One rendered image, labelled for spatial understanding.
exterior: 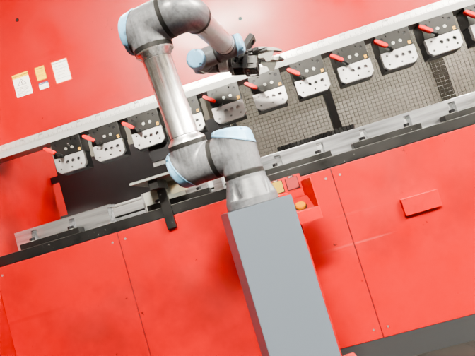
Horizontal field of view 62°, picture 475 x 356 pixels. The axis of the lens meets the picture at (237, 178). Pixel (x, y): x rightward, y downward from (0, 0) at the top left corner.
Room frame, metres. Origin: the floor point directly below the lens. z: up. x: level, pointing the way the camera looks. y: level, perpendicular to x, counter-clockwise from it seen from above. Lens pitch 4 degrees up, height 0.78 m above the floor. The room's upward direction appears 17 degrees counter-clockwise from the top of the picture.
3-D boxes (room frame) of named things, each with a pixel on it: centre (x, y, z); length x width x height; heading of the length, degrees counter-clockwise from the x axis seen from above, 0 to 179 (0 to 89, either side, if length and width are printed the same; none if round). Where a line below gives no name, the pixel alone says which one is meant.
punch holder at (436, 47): (1.76, -1.05, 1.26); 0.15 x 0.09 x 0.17; 85
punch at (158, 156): (1.88, 0.32, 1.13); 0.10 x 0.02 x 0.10; 85
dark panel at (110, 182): (2.41, 0.51, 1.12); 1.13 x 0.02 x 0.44; 85
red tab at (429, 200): (1.63, -0.69, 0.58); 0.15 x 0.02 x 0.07; 85
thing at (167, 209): (1.69, 0.33, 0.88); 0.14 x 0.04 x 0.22; 175
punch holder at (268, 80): (1.83, -0.25, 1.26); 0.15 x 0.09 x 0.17; 85
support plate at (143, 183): (1.73, 0.33, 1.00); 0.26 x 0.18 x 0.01; 175
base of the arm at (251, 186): (1.13, -0.02, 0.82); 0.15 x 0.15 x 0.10
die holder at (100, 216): (1.92, 0.87, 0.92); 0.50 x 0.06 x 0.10; 85
